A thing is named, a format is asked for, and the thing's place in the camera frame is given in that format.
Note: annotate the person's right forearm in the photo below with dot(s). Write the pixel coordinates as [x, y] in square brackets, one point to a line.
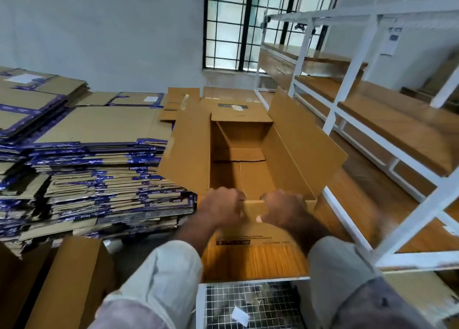
[312, 232]

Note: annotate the person's light grey shirt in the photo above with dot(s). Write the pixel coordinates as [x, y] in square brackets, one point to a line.
[158, 286]

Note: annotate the person's left hand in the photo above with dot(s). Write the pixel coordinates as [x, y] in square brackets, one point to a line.
[221, 207]

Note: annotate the person's right hand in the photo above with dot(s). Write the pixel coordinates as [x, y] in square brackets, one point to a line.
[283, 209]

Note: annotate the white paper tag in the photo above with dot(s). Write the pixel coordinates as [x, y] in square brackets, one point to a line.
[240, 316]

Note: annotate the person's left forearm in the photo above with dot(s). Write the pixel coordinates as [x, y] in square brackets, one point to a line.
[197, 232]

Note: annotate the white metal shelf rack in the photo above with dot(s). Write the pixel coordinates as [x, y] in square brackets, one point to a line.
[419, 214]

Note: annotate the wooden table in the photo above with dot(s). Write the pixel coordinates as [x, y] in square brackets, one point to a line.
[351, 196]

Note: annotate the black framed window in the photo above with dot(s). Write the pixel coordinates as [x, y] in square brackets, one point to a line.
[229, 24]

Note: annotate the stack of cardboard boxes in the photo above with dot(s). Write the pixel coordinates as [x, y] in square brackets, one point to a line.
[100, 124]
[32, 99]

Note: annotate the assembled boxes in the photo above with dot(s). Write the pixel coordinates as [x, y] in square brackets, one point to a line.
[11, 282]

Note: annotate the white wall device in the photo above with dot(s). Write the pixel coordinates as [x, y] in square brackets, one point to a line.
[391, 42]

